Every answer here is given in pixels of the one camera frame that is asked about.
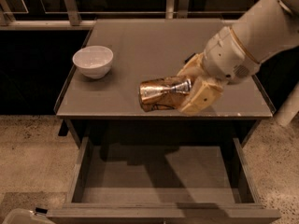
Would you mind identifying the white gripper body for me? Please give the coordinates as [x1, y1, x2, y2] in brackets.
[203, 26, 260, 84]

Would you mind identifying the metal window railing frame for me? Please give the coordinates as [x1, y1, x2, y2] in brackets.
[0, 0, 247, 31]

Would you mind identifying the dark blue snack packet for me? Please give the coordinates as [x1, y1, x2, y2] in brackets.
[184, 53, 196, 64]

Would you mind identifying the grey cabinet with top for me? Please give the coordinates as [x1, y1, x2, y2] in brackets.
[56, 19, 272, 144]

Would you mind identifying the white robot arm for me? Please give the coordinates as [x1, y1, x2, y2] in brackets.
[178, 0, 299, 115]

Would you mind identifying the white robot base corner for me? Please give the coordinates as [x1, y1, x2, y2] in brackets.
[2, 208, 55, 224]

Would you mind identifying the white ceramic bowl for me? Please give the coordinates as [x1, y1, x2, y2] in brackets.
[72, 46, 114, 79]

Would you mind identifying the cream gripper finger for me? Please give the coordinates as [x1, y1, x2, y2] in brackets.
[178, 77, 223, 115]
[178, 53, 204, 77]

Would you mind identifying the open grey top drawer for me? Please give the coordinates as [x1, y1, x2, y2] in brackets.
[46, 139, 280, 224]

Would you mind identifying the orange soda can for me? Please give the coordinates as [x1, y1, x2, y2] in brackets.
[138, 76, 194, 112]

